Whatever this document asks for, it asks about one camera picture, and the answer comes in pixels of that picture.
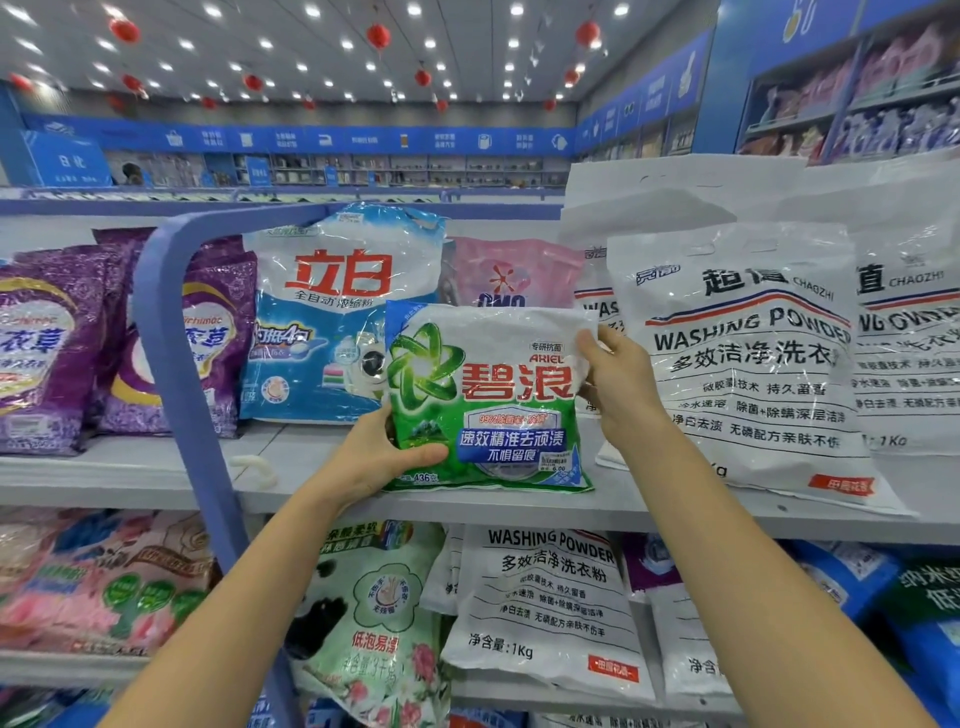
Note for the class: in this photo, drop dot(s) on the person's left hand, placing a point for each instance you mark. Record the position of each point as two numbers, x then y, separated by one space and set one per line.
375 465

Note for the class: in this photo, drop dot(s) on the person's right hand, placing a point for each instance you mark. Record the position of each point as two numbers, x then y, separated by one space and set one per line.
626 390

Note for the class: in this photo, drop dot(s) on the green white Ariel bag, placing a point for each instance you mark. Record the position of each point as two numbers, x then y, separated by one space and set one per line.
487 390

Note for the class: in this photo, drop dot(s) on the panda pale green bag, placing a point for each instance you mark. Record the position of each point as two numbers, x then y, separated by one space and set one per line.
375 622

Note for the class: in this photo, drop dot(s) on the pink flower-print detergent bag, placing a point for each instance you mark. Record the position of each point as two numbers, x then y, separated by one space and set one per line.
517 270

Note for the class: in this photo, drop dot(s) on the blue white detergent bag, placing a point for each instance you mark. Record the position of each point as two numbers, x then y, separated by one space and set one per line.
330 285

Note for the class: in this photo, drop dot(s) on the purple lavender bag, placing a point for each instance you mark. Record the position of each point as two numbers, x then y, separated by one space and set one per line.
217 337
217 241
52 352

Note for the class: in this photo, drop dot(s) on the plain white detergent bag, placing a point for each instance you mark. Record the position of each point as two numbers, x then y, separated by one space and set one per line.
675 187

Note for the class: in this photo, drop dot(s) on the grey blue-framed shelf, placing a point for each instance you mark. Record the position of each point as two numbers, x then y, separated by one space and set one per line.
112 472

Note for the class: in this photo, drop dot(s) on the person's left forearm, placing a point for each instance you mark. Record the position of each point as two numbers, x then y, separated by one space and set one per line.
225 622

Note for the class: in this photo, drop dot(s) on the person's right forearm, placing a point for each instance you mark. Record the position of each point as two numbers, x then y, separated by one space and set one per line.
772 592

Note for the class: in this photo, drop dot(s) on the small blue aisle sign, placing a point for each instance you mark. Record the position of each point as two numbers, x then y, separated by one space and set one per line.
258 171

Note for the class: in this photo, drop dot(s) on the row of pink packets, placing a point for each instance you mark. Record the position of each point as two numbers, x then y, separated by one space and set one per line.
862 82

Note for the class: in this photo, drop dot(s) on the blue icon header signs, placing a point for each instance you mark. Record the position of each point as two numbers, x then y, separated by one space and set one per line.
810 30

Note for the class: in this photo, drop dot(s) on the group of red lanterns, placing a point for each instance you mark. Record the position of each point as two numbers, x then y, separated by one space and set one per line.
379 35

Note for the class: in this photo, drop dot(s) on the blue hanging aisle sign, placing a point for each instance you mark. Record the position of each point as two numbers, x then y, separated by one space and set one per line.
69 161

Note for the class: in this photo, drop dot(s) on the group of ceiling spotlights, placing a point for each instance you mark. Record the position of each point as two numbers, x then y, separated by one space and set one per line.
311 10

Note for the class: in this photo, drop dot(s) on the blue side wall sign band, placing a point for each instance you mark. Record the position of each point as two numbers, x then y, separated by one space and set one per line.
645 97

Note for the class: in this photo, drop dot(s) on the blue back wall sign band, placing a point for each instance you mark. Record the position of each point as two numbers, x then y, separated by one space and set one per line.
300 139

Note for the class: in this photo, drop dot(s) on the narrow blue wall column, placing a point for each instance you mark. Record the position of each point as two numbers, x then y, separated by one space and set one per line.
15 142

